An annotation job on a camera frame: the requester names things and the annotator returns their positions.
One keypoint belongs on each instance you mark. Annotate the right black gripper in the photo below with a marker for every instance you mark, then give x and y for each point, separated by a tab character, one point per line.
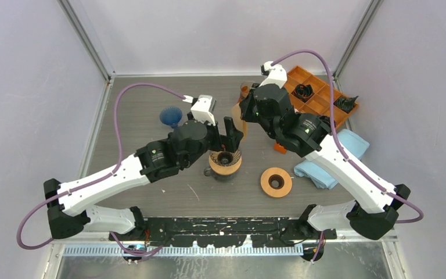
246	104

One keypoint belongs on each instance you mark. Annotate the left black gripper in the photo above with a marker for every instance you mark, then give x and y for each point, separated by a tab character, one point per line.
233	136

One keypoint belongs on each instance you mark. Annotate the brown paper coffee filter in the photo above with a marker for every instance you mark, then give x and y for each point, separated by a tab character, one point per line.
239	123

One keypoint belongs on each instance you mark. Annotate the amber glass carafe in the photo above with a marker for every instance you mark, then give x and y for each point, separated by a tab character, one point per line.
245	88

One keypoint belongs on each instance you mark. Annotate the grey glass coffee server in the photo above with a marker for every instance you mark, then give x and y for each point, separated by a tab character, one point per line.
209	172

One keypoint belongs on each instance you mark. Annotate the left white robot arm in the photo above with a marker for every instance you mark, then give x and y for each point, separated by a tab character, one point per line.
72	207

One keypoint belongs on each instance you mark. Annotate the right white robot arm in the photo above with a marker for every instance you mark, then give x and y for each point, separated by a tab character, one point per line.
373	211

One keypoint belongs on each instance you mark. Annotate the orange coffee filter box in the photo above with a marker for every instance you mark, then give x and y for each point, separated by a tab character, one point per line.
279	148

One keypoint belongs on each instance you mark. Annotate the blue glass dripper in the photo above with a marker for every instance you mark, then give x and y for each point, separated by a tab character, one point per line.
171	116

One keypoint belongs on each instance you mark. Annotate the dark folded item back middle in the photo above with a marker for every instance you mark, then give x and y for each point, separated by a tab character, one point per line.
303	92

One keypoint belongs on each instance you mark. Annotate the dark folded item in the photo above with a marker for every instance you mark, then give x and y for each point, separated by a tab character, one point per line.
346	104
303	92

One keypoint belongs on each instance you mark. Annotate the orange compartment tray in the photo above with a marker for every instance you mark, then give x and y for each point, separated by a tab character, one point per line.
319	103

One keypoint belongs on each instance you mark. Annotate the light blue cloth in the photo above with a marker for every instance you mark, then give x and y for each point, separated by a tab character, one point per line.
323	180

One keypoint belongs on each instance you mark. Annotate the dark folded item right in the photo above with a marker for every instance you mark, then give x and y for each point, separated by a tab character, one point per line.
346	104

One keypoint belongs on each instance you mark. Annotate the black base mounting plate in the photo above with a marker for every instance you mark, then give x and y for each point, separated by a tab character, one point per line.
222	232

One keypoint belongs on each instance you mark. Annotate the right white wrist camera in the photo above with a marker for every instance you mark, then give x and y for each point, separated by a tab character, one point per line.
274	74

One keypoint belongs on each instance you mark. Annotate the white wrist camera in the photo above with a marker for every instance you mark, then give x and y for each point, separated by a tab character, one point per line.
274	74
201	108

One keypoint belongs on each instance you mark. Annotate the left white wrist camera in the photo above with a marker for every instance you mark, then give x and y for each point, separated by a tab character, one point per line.
201	108

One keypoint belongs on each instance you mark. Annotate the white slotted cable duct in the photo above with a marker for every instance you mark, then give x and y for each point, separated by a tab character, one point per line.
244	250

